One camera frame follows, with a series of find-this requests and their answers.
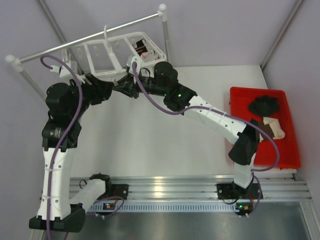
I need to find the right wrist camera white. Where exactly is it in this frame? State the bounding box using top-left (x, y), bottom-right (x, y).
top-left (126, 55), bottom-right (144, 71)

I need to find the purple cable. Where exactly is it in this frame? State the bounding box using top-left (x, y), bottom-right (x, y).
top-left (132, 61), bottom-right (281, 218)
top-left (39, 55), bottom-right (126, 240)

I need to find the white red hanging sock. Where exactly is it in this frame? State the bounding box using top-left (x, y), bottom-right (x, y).
top-left (140, 50), bottom-right (160, 63)

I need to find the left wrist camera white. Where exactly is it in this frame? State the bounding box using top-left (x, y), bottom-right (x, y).
top-left (50, 60), bottom-right (78, 80)

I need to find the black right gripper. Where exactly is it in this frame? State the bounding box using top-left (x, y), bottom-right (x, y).
top-left (113, 74), bottom-right (168, 101)

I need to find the brown cream striped sock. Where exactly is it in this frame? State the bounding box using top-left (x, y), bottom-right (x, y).
top-left (258, 117), bottom-right (286, 140)

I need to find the white plastic clip hanger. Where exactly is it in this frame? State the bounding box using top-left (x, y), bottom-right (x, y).
top-left (62, 26), bottom-right (167, 82)

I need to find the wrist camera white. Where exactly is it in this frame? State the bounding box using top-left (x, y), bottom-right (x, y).
top-left (50, 60), bottom-right (78, 80)
top-left (126, 55), bottom-right (144, 71)

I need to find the red plastic tray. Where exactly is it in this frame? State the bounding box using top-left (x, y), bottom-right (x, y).
top-left (230, 86), bottom-right (301, 169)

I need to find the black striped hanging sock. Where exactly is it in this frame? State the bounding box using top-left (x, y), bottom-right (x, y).
top-left (132, 38), bottom-right (148, 56)

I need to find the black sock pile in tray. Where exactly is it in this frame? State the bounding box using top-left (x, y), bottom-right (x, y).
top-left (248, 95), bottom-right (280, 117)

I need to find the metal drying rack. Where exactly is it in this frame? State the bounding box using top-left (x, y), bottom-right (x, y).
top-left (5, 2), bottom-right (176, 101)

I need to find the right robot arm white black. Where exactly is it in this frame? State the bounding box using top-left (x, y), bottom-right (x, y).
top-left (113, 61), bottom-right (259, 201)

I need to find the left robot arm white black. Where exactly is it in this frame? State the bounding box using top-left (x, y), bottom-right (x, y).
top-left (29, 73), bottom-right (114, 233)

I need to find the aluminium mounting rail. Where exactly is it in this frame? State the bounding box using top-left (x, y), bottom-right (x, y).
top-left (88, 175), bottom-right (312, 215)

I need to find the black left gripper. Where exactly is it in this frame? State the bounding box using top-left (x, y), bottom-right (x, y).
top-left (69, 72), bottom-right (115, 120)

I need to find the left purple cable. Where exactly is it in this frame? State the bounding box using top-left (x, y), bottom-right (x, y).
top-left (39, 55), bottom-right (126, 240)

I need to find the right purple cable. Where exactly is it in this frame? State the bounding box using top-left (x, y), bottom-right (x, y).
top-left (132, 61), bottom-right (281, 218)

